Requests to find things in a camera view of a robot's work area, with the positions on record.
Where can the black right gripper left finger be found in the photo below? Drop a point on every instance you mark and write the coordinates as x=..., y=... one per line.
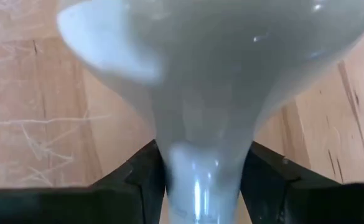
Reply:
x=138, y=193

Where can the white globe lightbulb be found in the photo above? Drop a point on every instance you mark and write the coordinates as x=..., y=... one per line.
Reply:
x=212, y=77

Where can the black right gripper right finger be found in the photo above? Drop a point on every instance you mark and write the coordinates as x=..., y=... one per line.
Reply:
x=268, y=193

